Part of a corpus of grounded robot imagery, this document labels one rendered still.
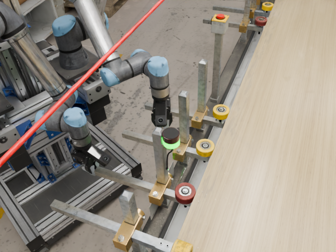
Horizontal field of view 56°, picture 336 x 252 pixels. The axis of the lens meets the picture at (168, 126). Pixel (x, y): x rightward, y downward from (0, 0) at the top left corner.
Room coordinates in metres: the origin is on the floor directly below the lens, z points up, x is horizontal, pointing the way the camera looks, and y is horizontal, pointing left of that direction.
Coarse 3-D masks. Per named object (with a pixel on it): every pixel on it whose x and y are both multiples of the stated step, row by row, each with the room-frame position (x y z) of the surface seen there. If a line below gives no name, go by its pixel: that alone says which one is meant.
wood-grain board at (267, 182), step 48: (288, 0) 2.34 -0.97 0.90; (288, 48) 1.67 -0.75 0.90; (240, 96) 1.25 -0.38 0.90; (288, 96) 1.22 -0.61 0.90; (240, 144) 0.92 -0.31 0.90; (288, 144) 0.90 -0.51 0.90; (240, 192) 0.68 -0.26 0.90; (288, 192) 0.67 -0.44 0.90; (192, 240) 0.50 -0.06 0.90; (240, 240) 0.49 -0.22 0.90; (288, 240) 0.48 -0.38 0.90
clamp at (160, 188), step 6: (168, 174) 0.81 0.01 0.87; (156, 180) 0.78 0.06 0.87; (168, 180) 0.78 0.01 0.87; (156, 186) 0.75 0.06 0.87; (162, 186) 0.75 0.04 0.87; (168, 186) 0.77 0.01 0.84; (150, 192) 0.73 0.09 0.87; (162, 192) 0.72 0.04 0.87; (150, 198) 0.71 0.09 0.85; (156, 198) 0.70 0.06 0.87; (162, 198) 0.72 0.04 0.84; (156, 204) 0.70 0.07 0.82
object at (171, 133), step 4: (168, 128) 0.79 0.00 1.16; (172, 128) 0.79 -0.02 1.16; (164, 132) 0.77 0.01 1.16; (168, 132) 0.77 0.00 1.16; (172, 132) 0.77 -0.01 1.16; (176, 132) 0.76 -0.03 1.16; (164, 136) 0.75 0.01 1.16; (168, 136) 0.75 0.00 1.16; (172, 136) 0.75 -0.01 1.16; (176, 136) 0.75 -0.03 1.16; (168, 152) 0.77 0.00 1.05
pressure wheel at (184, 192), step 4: (180, 184) 0.73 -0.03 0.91; (184, 184) 0.73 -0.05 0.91; (188, 184) 0.73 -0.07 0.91; (176, 188) 0.71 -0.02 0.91; (180, 188) 0.71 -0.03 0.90; (184, 188) 0.71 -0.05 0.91; (188, 188) 0.71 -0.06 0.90; (192, 188) 0.71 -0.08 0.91; (176, 192) 0.70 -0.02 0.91; (180, 192) 0.70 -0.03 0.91; (184, 192) 0.69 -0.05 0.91; (188, 192) 0.69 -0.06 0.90; (192, 192) 0.69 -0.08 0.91; (176, 196) 0.68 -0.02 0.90; (180, 196) 0.68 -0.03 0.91; (184, 196) 0.67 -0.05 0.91; (188, 196) 0.67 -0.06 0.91; (192, 196) 0.67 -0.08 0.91; (180, 200) 0.67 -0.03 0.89; (184, 200) 0.66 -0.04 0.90; (188, 200) 0.66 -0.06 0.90
